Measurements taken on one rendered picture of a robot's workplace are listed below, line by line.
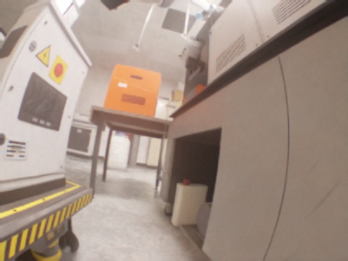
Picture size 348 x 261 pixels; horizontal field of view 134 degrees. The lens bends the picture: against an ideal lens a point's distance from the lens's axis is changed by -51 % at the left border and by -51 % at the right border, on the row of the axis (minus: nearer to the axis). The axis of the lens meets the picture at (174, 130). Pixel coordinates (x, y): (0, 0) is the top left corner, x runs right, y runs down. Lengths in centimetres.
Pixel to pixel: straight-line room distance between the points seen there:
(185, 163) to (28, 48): 93
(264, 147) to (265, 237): 19
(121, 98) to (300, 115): 116
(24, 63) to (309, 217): 55
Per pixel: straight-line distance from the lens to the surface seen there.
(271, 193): 32
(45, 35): 38
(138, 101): 123
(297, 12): 53
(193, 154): 98
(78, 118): 389
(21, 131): 35
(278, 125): 32
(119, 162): 274
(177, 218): 95
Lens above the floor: 44
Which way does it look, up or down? 10 degrees up
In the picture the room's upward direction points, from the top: 8 degrees clockwise
